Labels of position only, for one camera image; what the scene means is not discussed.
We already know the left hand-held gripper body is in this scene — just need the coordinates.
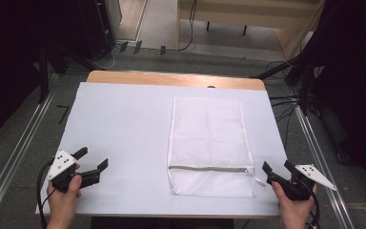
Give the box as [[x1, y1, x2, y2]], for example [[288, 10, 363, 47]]
[[47, 150, 102, 194]]

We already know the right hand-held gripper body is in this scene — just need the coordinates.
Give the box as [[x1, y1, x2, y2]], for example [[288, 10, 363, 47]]
[[265, 163, 337, 202]]

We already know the white mesh laundry bag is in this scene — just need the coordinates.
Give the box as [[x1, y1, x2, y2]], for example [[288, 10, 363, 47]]
[[167, 96, 267, 198]]

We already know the person's right hand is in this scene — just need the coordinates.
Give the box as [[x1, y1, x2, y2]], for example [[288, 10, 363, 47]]
[[271, 180, 318, 229]]

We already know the person's left hand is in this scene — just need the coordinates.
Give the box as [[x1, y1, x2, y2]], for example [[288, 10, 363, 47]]
[[46, 163, 84, 229]]

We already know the white table cover board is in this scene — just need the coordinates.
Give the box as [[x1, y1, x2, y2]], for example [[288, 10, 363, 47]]
[[35, 81, 289, 219]]

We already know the black metal stand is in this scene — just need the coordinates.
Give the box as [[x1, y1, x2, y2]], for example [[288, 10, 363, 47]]
[[37, 42, 70, 104], [250, 54, 317, 116]]

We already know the dark curtain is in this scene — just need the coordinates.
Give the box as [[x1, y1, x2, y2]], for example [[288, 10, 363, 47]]
[[298, 0, 366, 197], [0, 0, 89, 150]]

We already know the black cabinet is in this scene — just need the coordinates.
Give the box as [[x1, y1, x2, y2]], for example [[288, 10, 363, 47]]
[[77, 0, 118, 61]]

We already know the light wooden furniture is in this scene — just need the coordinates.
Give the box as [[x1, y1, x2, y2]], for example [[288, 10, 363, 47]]
[[176, 0, 328, 61]]

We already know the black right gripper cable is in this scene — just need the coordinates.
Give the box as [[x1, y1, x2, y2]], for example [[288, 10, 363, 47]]
[[307, 186, 321, 229]]

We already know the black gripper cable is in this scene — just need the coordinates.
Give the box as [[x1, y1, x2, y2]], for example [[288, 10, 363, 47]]
[[36, 158, 57, 229], [307, 186, 321, 229]]

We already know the metal floor rail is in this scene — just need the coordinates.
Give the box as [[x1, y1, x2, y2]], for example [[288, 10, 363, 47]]
[[0, 73, 60, 225], [290, 92, 356, 229]]

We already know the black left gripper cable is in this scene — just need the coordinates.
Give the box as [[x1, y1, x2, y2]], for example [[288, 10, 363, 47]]
[[36, 158, 57, 229]]

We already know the bundle of black floor cables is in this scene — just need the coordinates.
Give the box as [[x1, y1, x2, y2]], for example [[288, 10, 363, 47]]
[[265, 59, 301, 151]]

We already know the white floor cable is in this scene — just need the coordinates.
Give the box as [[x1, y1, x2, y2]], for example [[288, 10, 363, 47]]
[[90, 43, 122, 71]]

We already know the long black floor cable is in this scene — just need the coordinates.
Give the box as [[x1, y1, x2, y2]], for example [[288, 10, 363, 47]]
[[164, 0, 198, 53]]

